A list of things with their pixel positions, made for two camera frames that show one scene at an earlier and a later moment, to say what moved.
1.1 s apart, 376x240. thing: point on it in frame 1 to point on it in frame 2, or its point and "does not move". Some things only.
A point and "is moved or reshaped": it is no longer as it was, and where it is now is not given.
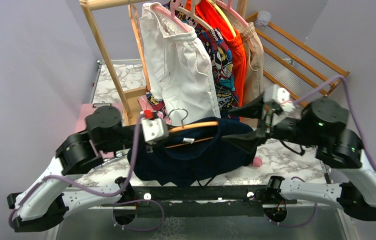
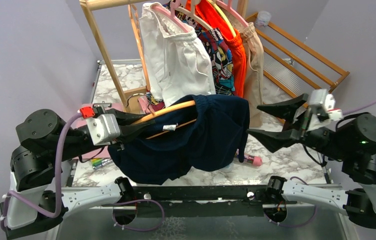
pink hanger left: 173,4 does not move
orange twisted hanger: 136,24 does not move
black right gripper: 248,141 to 274,140
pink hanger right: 229,7 does not move
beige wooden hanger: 193,13 does not move
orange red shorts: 214,17 does not move
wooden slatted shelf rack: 291,64 does not move
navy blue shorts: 190,157 is moved or reshaped
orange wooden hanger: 182,127 to 160,112
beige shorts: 254,83 does not move
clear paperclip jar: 263,18 does not move
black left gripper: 155,144 to 128,131
